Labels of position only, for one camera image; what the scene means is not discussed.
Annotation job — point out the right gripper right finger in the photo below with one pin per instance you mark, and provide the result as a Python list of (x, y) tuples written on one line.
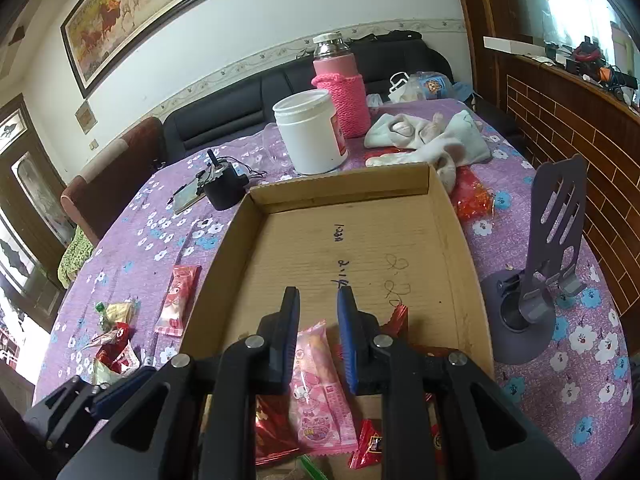
[(484, 434)]

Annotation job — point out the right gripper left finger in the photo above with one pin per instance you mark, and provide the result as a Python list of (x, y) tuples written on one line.
[(192, 418)]

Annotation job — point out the red yellow-label snack pack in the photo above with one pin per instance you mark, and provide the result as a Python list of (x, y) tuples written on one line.
[(436, 440)]

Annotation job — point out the small red candy pack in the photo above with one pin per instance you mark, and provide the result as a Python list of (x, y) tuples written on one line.
[(369, 451)]

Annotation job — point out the red foil snack bag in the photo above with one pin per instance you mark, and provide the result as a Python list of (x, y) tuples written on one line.
[(274, 437)]

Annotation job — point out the white red sachet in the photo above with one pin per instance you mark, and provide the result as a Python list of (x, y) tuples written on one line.
[(117, 337)]

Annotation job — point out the dark red foil pack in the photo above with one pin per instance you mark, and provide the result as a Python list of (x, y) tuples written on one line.
[(398, 327)]

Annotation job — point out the clear green-edged pastry pack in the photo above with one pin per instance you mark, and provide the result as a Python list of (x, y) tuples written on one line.
[(315, 467)]

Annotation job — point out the plastic bag with snacks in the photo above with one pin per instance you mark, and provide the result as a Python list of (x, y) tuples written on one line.
[(419, 86)]

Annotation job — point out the purple phone stand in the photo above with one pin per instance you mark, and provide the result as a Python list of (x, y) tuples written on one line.
[(520, 308)]

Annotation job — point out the pink cartoon snack pack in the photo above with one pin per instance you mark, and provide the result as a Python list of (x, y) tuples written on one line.
[(183, 283)]

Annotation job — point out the green patterned cushion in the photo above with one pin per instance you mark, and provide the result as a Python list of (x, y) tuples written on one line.
[(76, 254)]

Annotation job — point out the cardboard tray box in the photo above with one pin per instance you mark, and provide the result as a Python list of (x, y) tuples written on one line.
[(390, 234)]

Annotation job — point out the wooden glass door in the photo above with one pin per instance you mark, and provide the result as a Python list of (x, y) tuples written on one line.
[(44, 292)]

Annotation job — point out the smartphone with yellow case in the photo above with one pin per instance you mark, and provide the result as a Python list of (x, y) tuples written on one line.
[(186, 196)]

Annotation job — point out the brown armchair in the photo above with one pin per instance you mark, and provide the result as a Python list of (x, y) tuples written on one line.
[(101, 191)]

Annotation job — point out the white crumpled cloth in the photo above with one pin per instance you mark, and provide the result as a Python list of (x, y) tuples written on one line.
[(444, 144)]

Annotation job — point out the white plastic jar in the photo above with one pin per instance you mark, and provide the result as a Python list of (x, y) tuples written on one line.
[(307, 122)]

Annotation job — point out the wooden sideboard counter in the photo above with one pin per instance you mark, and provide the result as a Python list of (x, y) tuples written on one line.
[(561, 116)]

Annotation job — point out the pink knitted thermos bottle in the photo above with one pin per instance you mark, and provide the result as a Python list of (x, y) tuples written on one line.
[(336, 71)]

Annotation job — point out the white box on counter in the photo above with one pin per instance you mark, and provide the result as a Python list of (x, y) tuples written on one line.
[(513, 47)]

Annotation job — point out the framed horse painting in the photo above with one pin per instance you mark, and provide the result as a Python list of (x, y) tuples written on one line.
[(98, 34)]

